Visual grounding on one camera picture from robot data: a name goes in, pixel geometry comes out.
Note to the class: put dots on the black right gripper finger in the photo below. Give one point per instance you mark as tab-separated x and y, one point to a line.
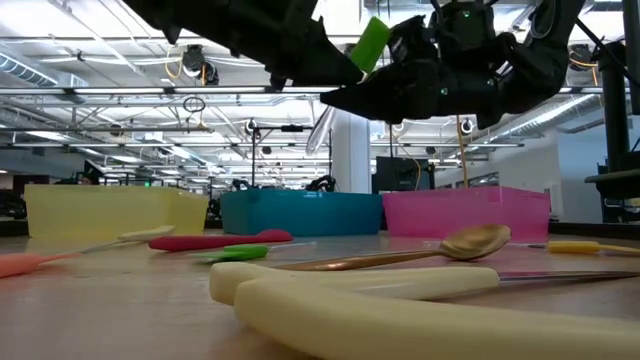
400	95

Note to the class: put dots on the long ceiling light bar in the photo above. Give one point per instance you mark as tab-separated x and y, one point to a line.
200	90

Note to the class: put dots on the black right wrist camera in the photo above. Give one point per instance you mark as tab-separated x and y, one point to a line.
410	40

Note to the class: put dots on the gold metal spoon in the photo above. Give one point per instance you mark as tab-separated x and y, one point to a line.
475	242

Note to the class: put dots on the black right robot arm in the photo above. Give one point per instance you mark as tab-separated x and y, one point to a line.
540	65

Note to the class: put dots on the black upright post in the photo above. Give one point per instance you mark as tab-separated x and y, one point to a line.
632	50

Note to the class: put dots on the pink plastic bin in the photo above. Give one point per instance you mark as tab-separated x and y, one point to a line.
465	212

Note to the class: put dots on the black monitor box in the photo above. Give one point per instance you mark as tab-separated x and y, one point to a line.
400	175

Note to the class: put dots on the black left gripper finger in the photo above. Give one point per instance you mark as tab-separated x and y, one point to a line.
320	60

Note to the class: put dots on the grey side desk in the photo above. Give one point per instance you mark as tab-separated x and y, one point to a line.
617	182

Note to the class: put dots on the blue plastic bin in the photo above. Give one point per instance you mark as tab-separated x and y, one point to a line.
300	212

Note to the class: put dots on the black monitor stand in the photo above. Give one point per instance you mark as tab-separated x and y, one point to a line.
616	125

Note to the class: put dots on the red silicone spatula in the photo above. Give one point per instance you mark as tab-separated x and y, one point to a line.
210	242

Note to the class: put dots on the white building pillar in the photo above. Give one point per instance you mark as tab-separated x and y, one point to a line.
350	165

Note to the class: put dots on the black aluminium table frame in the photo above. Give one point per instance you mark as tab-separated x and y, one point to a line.
600	230

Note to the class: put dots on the yellow plastic bin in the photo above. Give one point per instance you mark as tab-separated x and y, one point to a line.
100	210

